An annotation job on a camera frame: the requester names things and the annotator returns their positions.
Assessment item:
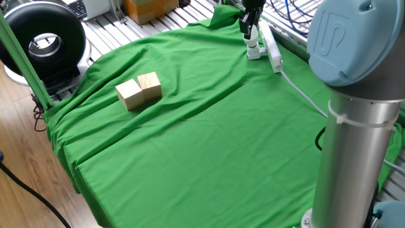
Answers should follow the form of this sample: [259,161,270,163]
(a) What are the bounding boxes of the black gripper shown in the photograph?
[239,0,267,41]

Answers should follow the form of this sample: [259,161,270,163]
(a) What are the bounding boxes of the white LED bulb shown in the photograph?
[242,24,259,49]

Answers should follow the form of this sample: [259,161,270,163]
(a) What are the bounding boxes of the white plug-in bulb holder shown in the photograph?
[246,44,268,61]

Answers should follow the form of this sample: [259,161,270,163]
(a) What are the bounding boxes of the white power strip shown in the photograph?
[258,19,284,74]

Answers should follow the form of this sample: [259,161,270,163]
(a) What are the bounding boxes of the cardboard box yellow tape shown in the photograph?
[123,0,180,25]

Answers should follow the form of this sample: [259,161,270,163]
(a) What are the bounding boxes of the reddish wooden cube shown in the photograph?
[137,71,163,101]

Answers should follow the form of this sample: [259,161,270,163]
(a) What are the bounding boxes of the pale wooden cube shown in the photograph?
[115,79,146,111]

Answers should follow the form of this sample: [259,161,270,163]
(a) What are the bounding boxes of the white box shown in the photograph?
[82,0,112,20]

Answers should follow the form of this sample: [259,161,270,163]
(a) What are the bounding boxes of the green cloth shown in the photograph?
[44,4,404,228]

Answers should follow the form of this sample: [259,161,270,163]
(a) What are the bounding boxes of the black keyboard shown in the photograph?
[66,0,88,20]

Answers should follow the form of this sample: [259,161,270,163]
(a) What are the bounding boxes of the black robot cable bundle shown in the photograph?
[262,0,323,37]

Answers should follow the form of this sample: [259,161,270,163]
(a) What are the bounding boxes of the dark blue cable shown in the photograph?
[268,0,320,35]

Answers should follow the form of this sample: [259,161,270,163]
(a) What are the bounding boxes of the green frame post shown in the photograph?
[0,11,54,111]

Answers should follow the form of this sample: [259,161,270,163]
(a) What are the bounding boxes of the black ring-shaped device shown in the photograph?
[0,1,93,96]

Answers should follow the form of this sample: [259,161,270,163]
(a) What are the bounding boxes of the thin black wire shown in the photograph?
[32,94,48,132]

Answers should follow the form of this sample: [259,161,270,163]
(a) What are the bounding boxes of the thick black floor cable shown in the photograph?
[0,160,73,228]

